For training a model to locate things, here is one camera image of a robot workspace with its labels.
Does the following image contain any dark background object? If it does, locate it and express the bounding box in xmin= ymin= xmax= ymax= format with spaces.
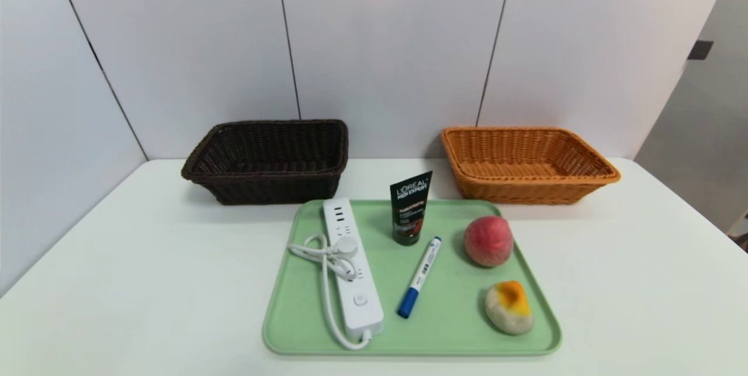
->
xmin=728 ymin=210 xmax=748 ymax=251

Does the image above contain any white power strip with cable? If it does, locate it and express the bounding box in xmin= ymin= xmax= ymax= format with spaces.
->
xmin=288 ymin=198 xmax=385 ymax=351

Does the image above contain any orange wicker basket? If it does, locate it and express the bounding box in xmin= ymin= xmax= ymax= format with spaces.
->
xmin=440 ymin=126 xmax=621 ymax=206

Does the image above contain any white marker with blue cap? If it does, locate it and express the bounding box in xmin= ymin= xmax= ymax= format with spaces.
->
xmin=397 ymin=236 xmax=443 ymax=320

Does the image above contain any black face wash tube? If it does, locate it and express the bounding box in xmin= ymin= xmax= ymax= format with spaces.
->
xmin=390 ymin=171 xmax=434 ymax=246

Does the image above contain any dark wall plate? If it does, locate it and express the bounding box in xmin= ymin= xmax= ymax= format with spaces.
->
xmin=687 ymin=40 xmax=714 ymax=61

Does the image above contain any light green plastic tray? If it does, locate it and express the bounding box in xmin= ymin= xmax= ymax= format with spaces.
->
xmin=262 ymin=198 xmax=563 ymax=358

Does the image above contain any cream bun with orange top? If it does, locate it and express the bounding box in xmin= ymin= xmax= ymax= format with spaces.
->
xmin=484 ymin=280 xmax=535 ymax=336

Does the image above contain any red peach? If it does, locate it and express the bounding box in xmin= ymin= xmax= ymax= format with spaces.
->
xmin=463 ymin=215 xmax=515 ymax=268

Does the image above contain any dark brown wicker basket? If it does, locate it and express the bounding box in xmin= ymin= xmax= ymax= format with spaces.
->
xmin=181 ymin=119 xmax=349 ymax=206

